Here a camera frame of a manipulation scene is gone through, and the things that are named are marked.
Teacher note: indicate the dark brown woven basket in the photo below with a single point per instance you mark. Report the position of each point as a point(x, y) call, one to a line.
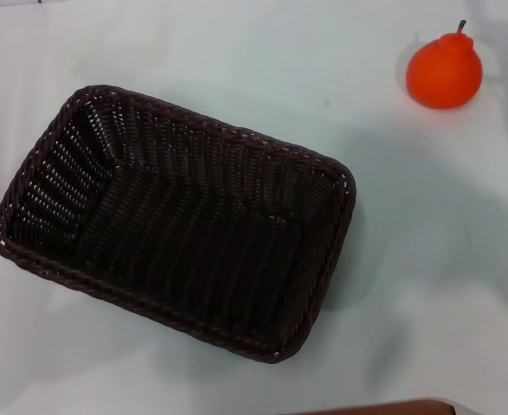
point(184, 225)

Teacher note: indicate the orange toy fruit with stem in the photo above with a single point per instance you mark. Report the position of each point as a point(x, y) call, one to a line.
point(444, 71)

